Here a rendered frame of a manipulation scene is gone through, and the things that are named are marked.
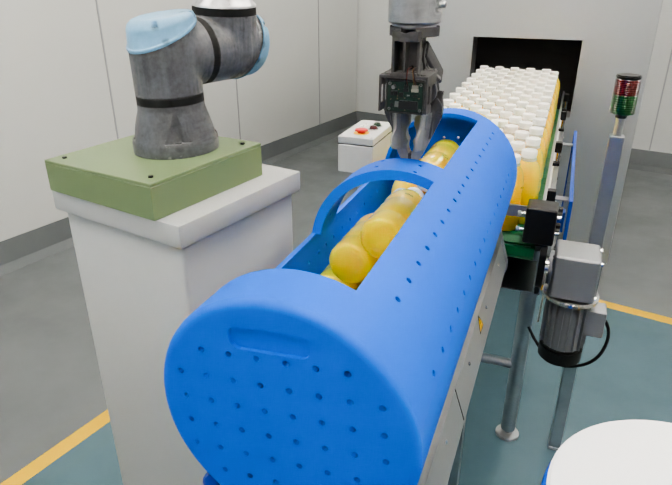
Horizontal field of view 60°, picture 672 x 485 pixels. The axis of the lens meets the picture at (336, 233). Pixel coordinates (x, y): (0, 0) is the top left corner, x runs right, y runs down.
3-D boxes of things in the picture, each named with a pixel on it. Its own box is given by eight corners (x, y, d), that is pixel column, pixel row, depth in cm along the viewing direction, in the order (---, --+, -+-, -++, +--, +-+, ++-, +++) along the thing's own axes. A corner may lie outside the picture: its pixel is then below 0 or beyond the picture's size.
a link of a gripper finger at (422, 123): (401, 175, 89) (404, 114, 85) (411, 163, 94) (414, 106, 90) (421, 177, 88) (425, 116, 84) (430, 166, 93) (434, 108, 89)
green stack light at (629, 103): (608, 114, 153) (612, 95, 151) (608, 109, 158) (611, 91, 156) (635, 116, 151) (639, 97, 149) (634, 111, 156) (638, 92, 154)
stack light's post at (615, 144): (547, 448, 201) (609, 136, 156) (548, 440, 204) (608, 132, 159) (560, 451, 200) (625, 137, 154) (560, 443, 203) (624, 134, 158)
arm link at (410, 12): (397, -9, 85) (452, -8, 83) (396, 24, 87) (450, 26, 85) (382, -7, 79) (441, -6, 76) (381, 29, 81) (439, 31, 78)
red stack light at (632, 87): (612, 95, 151) (615, 79, 149) (611, 91, 156) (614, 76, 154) (640, 97, 149) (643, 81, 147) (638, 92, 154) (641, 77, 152)
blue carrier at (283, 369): (186, 499, 68) (134, 284, 58) (394, 224, 143) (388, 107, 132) (424, 567, 58) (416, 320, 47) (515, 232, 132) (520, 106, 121)
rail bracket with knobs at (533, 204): (512, 246, 140) (518, 206, 136) (515, 234, 146) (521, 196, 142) (556, 253, 137) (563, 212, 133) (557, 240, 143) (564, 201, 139)
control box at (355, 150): (337, 171, 161) (337, 134, 156) (361, 152, 178) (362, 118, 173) (372, 175, 157) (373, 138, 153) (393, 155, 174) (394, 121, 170)
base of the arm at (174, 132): (115, 154, 103) (105, 97, 99) (173, 134, 115) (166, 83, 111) (182, 164, 97) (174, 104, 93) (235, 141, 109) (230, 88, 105)
